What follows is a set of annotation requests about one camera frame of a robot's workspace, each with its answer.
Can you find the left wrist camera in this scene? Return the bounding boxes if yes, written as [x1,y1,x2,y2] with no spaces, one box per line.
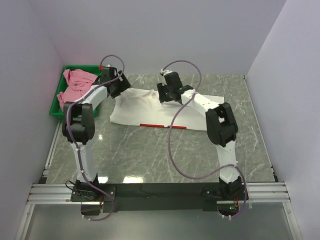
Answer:
[98,64,113,72]

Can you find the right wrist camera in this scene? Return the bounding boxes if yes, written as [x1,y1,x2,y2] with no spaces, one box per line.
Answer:
[159,68,173,77]

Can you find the white t-shirt with red print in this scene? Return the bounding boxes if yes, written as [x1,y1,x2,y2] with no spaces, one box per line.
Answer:
[109,88,224,131]

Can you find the black base beam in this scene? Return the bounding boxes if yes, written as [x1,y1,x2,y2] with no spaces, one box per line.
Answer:
[69,182,251,214]

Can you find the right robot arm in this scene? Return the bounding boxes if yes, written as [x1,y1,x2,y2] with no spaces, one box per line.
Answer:
[157,69,242,200]

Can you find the green plastic bin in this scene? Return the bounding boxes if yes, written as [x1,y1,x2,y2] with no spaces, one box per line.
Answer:
[49,65,101,120]

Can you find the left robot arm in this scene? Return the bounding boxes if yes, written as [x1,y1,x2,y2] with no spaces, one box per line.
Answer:
[62,65,131,202]

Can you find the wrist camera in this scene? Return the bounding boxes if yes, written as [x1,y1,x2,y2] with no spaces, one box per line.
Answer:
[159,68,173,77]
[98,64,113,72]

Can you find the aluminium rail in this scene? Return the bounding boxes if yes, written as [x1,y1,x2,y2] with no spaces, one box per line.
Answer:
[26,182,291,205]

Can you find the pink t-shirt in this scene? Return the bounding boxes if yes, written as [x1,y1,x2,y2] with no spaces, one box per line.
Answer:
[57,69,98,111]

